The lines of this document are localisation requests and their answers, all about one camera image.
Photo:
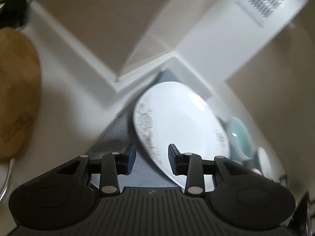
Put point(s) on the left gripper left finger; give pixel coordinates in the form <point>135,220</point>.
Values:
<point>115,164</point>

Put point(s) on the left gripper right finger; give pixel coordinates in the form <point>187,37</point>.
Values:
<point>191,166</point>

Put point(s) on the large white floral plate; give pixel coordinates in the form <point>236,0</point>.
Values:
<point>172,113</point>

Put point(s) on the teal glazed bowl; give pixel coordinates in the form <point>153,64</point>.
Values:
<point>241,143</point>

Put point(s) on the blue white patterned bowl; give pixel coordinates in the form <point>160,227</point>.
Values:
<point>262,162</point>

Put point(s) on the wooden cutting board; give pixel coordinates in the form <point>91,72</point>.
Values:
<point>21,89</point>

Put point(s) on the grey wall vent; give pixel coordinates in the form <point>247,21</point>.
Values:
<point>261,11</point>

